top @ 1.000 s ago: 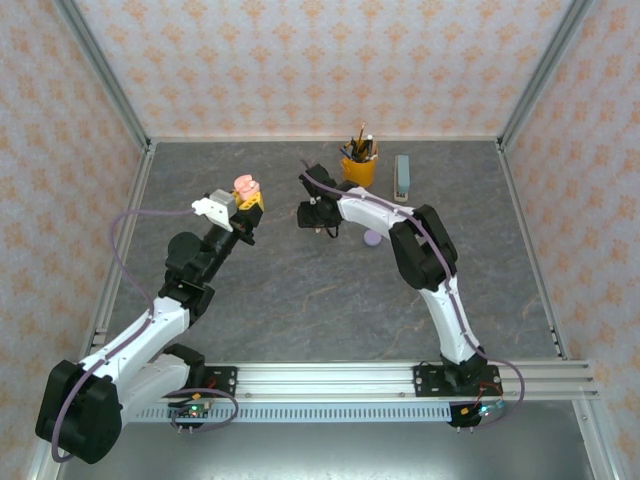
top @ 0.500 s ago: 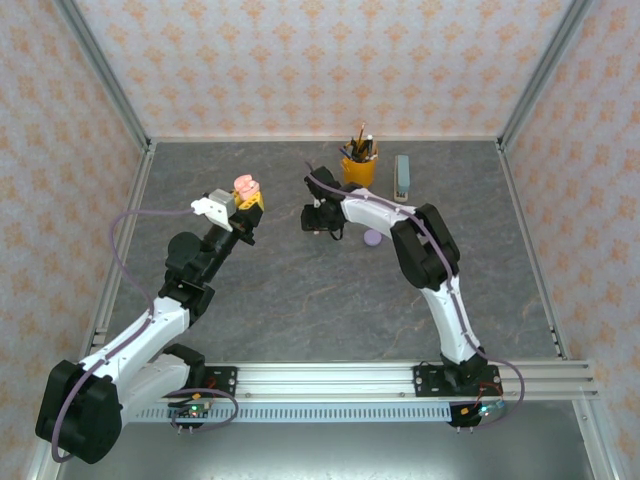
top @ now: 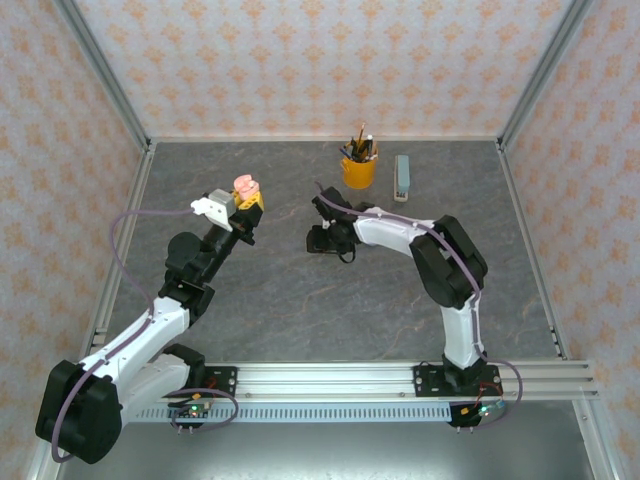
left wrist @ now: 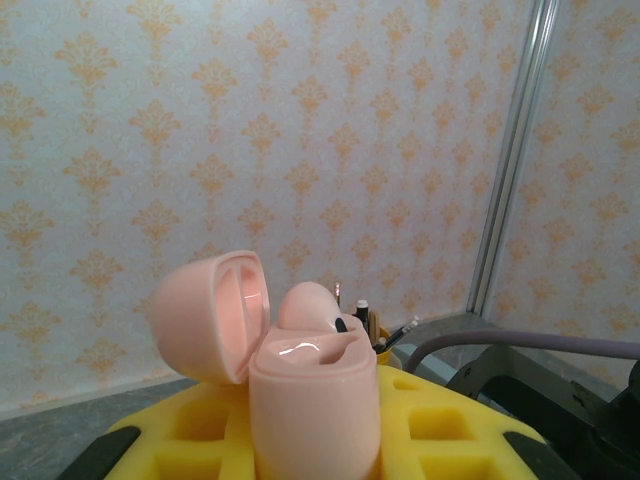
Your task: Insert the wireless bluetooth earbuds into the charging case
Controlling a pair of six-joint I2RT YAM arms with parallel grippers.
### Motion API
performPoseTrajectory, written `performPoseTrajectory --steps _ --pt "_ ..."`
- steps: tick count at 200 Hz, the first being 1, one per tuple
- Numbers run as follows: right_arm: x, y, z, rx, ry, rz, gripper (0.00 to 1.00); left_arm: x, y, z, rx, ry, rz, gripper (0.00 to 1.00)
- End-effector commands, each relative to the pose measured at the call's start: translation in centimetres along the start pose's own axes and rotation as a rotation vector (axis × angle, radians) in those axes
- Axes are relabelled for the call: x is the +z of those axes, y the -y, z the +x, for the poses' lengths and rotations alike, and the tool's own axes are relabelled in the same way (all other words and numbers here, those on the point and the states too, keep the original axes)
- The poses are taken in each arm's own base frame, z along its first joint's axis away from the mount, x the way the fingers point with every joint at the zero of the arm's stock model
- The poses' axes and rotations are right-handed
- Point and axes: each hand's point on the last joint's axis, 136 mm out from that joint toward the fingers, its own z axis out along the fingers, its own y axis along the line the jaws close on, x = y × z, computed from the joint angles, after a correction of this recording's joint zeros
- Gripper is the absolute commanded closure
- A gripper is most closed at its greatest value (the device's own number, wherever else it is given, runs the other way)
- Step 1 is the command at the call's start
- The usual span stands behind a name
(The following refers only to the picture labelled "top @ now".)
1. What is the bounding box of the aluminium side rail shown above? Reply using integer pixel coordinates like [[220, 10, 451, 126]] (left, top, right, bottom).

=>
[[496, 139, 571, 361], [79, 142, 157, 362]]

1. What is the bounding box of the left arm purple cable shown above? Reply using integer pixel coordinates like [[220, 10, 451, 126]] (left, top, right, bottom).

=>
[[51, 208, 240, 464]]

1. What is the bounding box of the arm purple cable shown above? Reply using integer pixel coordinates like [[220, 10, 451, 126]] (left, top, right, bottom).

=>
[[51, 208, 240, 464], [313, 181, 525, 431]]

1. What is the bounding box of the grey slotted cable duct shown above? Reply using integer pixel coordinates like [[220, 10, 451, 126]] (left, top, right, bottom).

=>
[[122, 403, 454, 424]]

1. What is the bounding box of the aluminium back rail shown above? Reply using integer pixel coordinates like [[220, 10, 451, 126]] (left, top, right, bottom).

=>
[[149, 134, 501, 144]]

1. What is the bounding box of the grey-blue stapler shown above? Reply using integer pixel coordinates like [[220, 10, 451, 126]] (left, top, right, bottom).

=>
[[393, 154, 412, 204]]

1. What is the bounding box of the grey metal panel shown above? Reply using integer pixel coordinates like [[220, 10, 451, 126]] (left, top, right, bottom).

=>
[[54, 422, 596, 480]]

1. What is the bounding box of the yellow pen cup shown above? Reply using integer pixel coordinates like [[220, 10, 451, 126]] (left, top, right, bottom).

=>
[[340, 148, 379, 190]]

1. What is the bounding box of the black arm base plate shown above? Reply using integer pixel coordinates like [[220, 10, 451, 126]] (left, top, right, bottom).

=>
[[412, 363, 501, 399], [147, 366, 239, 399]]

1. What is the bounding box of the aluminium frame post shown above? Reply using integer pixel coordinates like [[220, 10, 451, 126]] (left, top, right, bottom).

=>
[[52, 0, 154, 151], [497, 0, 596, 151]]

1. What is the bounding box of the aluminium frame leg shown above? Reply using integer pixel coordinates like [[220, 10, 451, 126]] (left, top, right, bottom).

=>
[[24, 457, 51, 480], [572, 399, 619, 480]]

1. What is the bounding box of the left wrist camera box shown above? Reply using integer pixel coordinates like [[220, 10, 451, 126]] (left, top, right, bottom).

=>
[[190, 188, 239, 233]]

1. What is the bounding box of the aluminium mounting rail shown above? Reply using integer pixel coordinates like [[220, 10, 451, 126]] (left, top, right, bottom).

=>
[[122, 360, 600, 401]]

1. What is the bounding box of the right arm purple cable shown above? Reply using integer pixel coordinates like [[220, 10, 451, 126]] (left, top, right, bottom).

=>
[[313, 181, 525, 431]]

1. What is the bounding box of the pink earbud charging case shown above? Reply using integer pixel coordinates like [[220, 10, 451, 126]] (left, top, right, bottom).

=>
[[233, 173, 260, 198]]

